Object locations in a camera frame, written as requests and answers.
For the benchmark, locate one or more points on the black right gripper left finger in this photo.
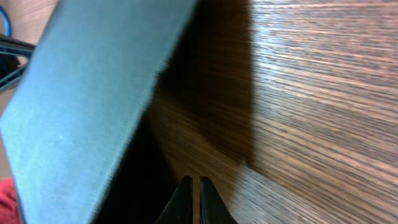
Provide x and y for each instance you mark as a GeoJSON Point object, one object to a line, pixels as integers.
{"type": "Point", "coordinates": [179, 209]}

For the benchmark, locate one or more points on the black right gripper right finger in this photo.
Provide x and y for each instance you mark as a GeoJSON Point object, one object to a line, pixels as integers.
{"type": "Point", "coordinates": [212, 208]}

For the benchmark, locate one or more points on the red handled cutters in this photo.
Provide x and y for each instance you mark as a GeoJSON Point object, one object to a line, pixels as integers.
{"type": "Point", "coordinates": [8, 200]}

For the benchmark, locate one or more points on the dark green box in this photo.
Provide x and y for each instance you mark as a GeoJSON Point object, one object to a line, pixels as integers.
{"type": "Point", "coordinates": [90, 79]}

